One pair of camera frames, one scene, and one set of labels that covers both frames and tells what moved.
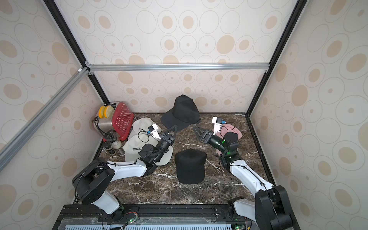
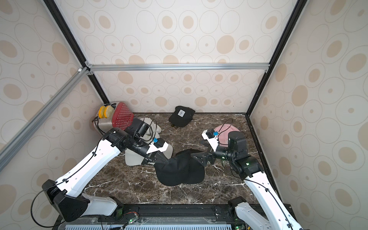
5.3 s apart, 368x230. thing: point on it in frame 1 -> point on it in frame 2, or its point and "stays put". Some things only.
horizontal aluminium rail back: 92,68 stays put
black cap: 184,113 -> 182,169
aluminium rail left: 8,150 stays put
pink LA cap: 227,128 stays put
